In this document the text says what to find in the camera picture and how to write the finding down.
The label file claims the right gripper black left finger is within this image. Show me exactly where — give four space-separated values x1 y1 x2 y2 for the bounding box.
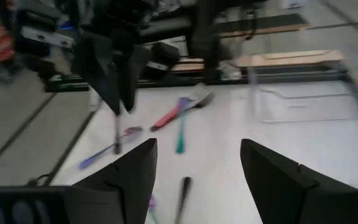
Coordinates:
65 138 158 224

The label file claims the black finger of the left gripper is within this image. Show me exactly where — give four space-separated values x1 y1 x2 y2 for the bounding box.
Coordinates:
73 32 122 115
121 46 151 113

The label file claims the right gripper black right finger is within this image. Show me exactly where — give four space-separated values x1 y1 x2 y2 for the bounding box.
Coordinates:
239 138 358 224

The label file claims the purple iridescent utensil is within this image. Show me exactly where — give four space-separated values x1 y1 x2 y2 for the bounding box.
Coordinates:
147 195 158 224

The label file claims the blue-handled utensil purple head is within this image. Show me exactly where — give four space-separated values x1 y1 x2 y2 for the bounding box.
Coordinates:
78 126 145 171

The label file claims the pink-handled metal fork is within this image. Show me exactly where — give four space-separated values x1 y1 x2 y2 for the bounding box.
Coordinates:
149 92 216 133

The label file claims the black-handled metal fork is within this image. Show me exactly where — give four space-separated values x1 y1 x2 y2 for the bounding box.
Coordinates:
173 176 193 224

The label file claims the teal-handled utensil purple head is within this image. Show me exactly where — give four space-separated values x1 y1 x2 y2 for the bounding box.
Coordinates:
175 96 195 156

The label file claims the clear plastic bin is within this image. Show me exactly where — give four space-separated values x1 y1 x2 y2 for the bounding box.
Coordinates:
247 51 356 124

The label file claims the wooden board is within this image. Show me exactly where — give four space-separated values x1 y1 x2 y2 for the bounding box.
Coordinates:
171 49 344 73

